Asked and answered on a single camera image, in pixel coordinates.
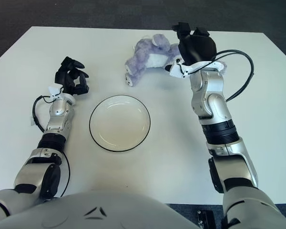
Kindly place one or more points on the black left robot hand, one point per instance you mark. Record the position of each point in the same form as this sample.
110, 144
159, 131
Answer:
70, 80

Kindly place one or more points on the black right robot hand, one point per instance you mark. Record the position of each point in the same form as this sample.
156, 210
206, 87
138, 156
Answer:
197, 47

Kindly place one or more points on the purple plush bunny doll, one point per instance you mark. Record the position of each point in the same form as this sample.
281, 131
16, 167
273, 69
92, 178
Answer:
145, 55

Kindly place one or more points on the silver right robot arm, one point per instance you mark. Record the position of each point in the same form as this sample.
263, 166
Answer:
212, 100

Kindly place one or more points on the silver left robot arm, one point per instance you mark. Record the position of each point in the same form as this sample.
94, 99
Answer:
58, 112

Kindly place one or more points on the white plate with black rim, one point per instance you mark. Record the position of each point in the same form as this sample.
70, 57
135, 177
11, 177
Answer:
120, 122

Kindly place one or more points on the white left wrist connector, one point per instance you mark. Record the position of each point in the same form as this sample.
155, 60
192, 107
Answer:
53, 91

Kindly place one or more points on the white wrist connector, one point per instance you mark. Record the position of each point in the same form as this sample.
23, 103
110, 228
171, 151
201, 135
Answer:
53, 91
177, 71

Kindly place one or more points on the white right wrist connector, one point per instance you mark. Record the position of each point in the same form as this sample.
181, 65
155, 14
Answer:
177, 71

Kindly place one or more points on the grey robot torso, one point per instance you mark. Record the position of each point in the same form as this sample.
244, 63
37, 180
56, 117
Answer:
97, 212

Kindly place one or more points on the black metal bracket with screws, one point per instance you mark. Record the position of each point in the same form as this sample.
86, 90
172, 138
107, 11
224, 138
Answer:
205, 219

